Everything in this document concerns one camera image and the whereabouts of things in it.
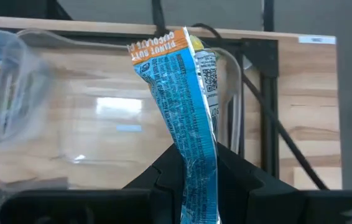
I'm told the black metal frame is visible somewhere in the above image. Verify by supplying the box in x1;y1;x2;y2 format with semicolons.
191;23;330;190

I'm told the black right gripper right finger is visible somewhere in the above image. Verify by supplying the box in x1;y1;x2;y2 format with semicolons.
218;143;304;224

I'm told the translucent white plastic bin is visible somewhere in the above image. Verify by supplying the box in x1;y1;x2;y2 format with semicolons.
0;26;55;187

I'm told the white table edge sticker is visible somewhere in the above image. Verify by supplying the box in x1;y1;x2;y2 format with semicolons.
299;35;337;45

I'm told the peanut butter granola bar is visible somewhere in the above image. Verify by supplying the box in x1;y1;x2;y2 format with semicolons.
126;26;222;224

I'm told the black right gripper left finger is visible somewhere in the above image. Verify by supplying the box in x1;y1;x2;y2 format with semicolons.
123;143;185;224

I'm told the clear plastic bin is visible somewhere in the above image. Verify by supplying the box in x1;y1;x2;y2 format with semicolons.
17;27;244;190

